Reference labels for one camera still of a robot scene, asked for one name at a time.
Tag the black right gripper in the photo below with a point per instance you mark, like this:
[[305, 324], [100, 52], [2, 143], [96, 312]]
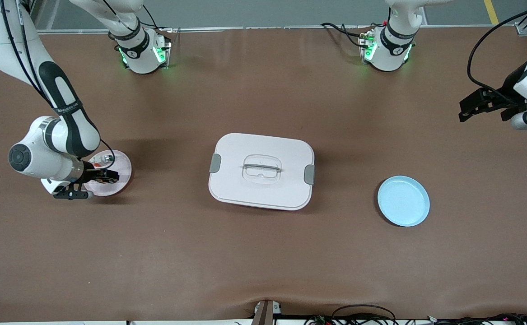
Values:
[[90, 172]]

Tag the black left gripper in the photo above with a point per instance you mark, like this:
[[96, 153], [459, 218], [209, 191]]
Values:
[[508, 91]]

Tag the orange push-button switch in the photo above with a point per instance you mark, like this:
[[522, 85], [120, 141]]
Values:
[[99, 180]]

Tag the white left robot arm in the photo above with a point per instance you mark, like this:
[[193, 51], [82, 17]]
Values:
[[392, 49]]

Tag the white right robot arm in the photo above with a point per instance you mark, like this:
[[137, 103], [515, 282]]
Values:
[[71, 131]]

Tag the white lidded storage box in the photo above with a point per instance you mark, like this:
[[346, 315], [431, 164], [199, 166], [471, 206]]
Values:
[[245, 189]]

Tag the pink round plate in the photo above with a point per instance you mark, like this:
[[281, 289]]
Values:
[[124, 174]]

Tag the light blue round plate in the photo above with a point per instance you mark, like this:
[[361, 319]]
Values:
[[403, 201]]

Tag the brown table mat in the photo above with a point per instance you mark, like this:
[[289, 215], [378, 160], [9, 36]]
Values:
[[263, 253]]

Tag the silver white switch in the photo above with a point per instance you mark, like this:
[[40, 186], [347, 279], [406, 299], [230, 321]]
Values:
[[108, 158]]

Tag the aluminium table edge rail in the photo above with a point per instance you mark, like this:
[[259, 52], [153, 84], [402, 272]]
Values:
[[245, 28]]

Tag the brown camera mount post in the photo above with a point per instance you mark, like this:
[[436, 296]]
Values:
[[263, 313]]

